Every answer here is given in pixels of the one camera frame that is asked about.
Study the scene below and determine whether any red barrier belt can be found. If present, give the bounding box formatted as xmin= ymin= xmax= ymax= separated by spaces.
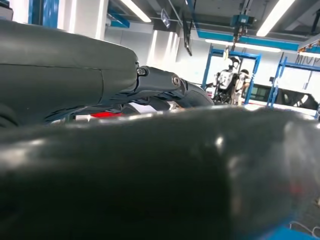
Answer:
xmin=90 ymin=111 xmax=124 ymax=119

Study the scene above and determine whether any ceiling light strip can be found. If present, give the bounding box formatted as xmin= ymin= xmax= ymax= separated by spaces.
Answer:
xmin=119 ymin=0 xmax=152 ymax=23
xmin=256 ymin=0 xmax=297 ymax=38

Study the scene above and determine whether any white humanoid robot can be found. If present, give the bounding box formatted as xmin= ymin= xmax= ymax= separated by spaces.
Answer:
xmin=212 ymin=56 xmax=242 ymax=104

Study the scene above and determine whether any person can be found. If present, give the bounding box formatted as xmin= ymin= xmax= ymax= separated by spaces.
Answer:
xmin=233 ymin=68 xmax=251 ymax=106

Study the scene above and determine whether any blue ceiling hoist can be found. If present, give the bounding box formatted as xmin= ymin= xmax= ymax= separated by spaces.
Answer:
xmin=229 ymin=13 xmax=254 ymax=52

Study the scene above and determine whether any dark vehicle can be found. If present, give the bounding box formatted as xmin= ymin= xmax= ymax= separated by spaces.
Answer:
xmin=250 ymin=82 xmax=319 ymax=111

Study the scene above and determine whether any blue steel frame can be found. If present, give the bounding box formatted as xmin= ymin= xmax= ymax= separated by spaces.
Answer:
xmin=201 ymin=45 xmax=262 ymax=106
xmin=266 ymin=55 xmax=320 ymax=120

